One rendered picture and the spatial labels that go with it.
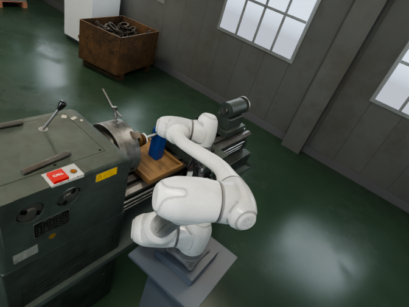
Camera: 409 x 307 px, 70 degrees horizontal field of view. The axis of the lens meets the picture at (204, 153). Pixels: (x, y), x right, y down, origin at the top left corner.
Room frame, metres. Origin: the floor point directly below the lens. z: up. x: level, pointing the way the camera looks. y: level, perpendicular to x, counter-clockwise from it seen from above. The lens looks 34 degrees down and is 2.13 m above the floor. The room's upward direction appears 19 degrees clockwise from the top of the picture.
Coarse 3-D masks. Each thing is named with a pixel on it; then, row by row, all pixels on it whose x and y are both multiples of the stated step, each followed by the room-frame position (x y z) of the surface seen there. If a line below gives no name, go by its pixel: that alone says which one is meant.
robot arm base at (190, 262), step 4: (168, 248) 0.98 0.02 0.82; (172, 248) 0.98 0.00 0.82; (176, 248) 0.97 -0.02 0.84; (208, 248) 1.06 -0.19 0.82; (172, 252) 0.96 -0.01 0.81; (176, 252) 0.96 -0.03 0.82; (180, 252) 0.95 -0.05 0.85; (204, 252) 1.02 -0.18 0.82; (208, 252) 1.04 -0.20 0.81; (176, 256) 0.95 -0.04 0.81; (180, 256) 0.94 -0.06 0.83; (184, 256) 0.94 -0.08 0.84; (188, 256) 0.94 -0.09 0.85; (192, 256) 0.95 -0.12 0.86; (196, 256) 0.96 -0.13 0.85; (200, 256) 0.98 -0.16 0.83; (180, 260) 0.93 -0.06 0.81; (184, 260) 0.93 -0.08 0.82; (188, 260) 0.94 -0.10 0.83; (192, 260) 0.95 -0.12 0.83; (196, 260) 0.96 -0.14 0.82; (184, 264) 0.92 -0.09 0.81; (188, 264) 0.92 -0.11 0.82; (192, 264) 0.93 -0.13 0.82; (196, 264) 0.95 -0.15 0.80; (188, 268) 0.91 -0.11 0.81; (192, 268) 0.91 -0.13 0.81
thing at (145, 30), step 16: (112, 16) 5.05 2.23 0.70; (80, 32) 4.36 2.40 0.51; (96, 32) 4.29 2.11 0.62; (112, 32) 4.77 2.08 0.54; (128, 32) 4.96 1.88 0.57; (144, 32) 5.20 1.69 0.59; (80, 48) 4.36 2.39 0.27; (96, 48) 4.28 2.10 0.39; (112, 48) 4.21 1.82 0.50; (128, 48) 4.37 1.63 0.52; (144, 48) 4.78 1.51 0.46; (96, 64) 4.28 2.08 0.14; (112, 64) 4.20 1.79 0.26; (128, 64) 4.43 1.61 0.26; (144, 64) 4.86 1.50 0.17
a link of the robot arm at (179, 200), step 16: (176, 176) 0.69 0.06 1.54; (160, 192) 0.61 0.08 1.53; (176, 192) 0.62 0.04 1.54; (192, 192) 0.63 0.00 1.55; (208, 192) 0.65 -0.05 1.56; (160, 208) 0.59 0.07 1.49; (176, 208) 0.59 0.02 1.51; (192, 208) 0.60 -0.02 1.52; (208, 208) 0.62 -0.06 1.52; (144, 224) 0.88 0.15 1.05; (160, 224) 0.76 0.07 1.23; (176, 224) 0.69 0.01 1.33; (192, 224) 0.63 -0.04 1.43; (144, 240) 0.85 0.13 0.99; (160, 240) 0.84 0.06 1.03; (176, 240) 0.91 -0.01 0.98
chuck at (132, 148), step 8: (112, 120) 1.34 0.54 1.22; (120, 120) 1.34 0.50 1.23; (120, 128) 1.27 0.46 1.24; (128, 128) 1.30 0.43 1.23; (128, 136) 1.25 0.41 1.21; (128, 144) 1.22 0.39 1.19; (136, 144) 1.26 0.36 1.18; (128, 152) 1.20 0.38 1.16; (136, 152) 1.24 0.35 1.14; (136, 160) 1.23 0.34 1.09; (136, 168) 1.26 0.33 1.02
